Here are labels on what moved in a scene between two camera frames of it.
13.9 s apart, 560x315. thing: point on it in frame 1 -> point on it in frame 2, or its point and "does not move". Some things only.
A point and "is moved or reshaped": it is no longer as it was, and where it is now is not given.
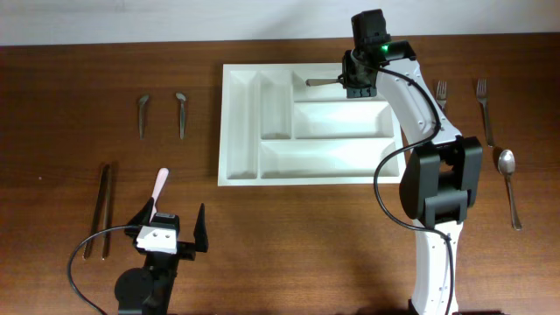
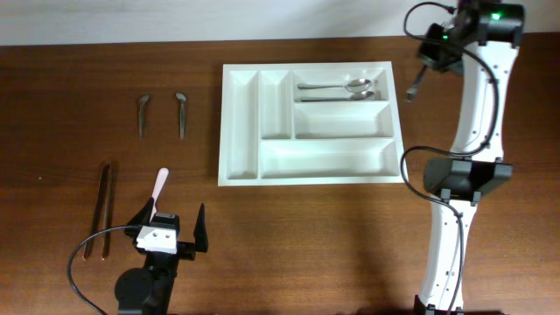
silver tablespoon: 507,164 -> 359,96
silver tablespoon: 320,81 is moved or reshaped
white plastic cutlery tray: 293,124 does not move
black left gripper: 187,249 does not move
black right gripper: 352,88 -> 424,50
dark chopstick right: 108,198 does not move
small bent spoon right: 182,99 does not move
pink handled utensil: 161,179 does not move
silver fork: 441,94 is moved or reshaped
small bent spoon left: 142,111 does not move
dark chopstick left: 96,211 does not move
